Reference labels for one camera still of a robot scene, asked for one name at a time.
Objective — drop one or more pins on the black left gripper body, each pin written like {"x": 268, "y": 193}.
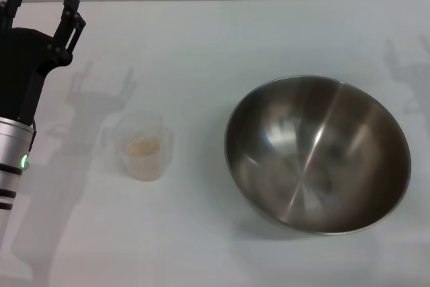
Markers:
{"x": 23, "y": 65}

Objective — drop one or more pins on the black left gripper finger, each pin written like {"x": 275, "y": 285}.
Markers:
{"x": 11, "y": 1}
{"x": 69, "y": 25}

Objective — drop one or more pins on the stainless steel mixing bowl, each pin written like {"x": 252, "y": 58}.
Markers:
{"x": 319, "y": 159}

